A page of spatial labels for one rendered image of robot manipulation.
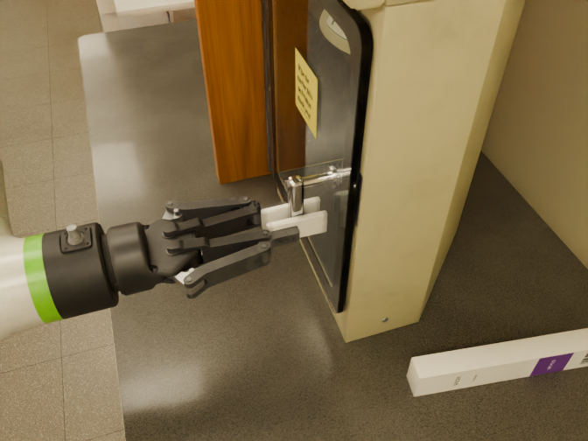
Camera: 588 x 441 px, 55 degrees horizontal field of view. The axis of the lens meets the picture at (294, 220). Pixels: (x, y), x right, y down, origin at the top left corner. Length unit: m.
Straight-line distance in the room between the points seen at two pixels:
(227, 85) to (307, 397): 0.47
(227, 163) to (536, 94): 0.53
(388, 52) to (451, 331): 0.45
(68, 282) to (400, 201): 0.34
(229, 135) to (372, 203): 0.41
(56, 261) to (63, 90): 2.65
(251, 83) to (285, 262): 0.28
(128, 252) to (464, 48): 0.37
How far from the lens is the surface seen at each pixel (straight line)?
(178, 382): 0.77
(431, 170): 0.60
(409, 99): 0.53
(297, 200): 0.61
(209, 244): 0.61
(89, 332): 2.04
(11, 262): 0.61
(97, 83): 1.33
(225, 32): 0.85
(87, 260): 0.59
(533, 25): 1.02
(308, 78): 0.64
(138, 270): 0.59
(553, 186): 1.03
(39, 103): 3.16
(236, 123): 0.93
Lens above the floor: 1.60
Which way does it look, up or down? 45 degrees down
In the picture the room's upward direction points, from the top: straight up
